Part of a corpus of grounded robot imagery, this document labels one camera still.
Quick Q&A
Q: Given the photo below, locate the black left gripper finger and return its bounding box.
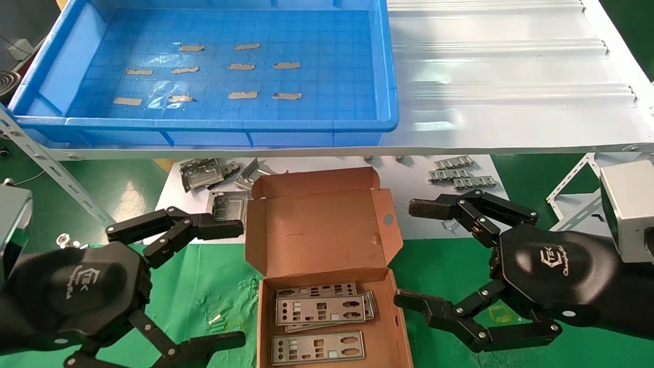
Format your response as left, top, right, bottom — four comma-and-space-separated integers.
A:
106, 206, 245, 269
64, 309, 247, 368

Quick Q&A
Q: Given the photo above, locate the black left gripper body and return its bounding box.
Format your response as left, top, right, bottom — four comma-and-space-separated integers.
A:
0, 240, 152, 354

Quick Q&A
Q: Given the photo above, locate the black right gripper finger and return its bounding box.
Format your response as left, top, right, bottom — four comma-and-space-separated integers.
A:
393, 279, 563, 353
408, 190, 539, 248

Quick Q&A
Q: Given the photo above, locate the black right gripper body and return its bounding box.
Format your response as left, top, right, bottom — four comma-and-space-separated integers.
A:
489, 225, 654, 340

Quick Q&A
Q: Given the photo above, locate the silver metal I/O shield plate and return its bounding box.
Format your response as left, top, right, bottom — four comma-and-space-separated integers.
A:
284, 290, 379, 333
276, 294, 367, 327
276, 281, 360, 300
271, 331, 366, 366

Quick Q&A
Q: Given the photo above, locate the brown cardboard box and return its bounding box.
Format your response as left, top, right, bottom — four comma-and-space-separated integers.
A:
244, 167, 413, 368

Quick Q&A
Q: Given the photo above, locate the blue plastic tray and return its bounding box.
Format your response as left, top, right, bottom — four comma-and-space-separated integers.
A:
8, 0, 400, 149

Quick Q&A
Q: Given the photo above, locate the small white box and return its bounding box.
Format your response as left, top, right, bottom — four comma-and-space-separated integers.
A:
9, 38, 34, 60

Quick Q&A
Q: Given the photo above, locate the notched grey metal strip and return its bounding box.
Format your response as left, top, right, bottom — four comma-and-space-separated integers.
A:
433, 155, 475, 170
428, 169, 472, 183
453, 176, 498, 191

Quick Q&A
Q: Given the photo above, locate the silver binder clip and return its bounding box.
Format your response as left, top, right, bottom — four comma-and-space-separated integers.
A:
56, 234, 91, 251

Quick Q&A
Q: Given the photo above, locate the green cloth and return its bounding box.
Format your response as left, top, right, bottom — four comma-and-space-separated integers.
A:
0, 239, 654, 368

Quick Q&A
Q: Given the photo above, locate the white perforated shelf brace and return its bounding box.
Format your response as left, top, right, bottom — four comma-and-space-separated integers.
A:
546, 152, 597, 206
552, 190, 611, 236

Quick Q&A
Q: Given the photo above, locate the folded grey metal part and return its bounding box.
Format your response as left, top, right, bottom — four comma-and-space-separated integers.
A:
234, 157, 287, 191

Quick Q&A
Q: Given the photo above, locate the white perforated shelf upright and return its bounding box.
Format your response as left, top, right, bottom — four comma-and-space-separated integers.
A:
0, 105, 117, 226

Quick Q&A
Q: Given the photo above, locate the clear film patch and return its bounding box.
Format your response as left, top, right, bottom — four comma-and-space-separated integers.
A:
147, 81, 177, 109

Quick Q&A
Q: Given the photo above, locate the white metal shelf board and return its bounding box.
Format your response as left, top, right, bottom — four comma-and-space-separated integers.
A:
49, 0, 654, 162

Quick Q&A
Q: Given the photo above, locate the grey spiral coil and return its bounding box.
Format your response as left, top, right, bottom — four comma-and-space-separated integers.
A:
0, 71, 22, 105

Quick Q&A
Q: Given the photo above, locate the square grey metal frame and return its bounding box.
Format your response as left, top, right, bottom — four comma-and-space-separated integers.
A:
207, 190, 249, 222

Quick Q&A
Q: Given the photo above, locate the large grey metal bracket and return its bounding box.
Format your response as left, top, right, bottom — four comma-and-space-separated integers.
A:
180, 157, 225, 193

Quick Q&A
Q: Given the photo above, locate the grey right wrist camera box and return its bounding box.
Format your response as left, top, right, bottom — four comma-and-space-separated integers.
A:
599, 160, 654, 264

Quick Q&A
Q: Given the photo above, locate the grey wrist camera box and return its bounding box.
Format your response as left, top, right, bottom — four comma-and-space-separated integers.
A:
0, 185, 34, 288
599, 160, 654, 264

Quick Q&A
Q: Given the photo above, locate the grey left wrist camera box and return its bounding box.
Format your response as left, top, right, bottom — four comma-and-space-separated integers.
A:
0, 185, 34, 288

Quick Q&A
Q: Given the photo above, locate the white floor cable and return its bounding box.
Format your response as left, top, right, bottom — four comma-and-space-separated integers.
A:
9, 170, 46, 187

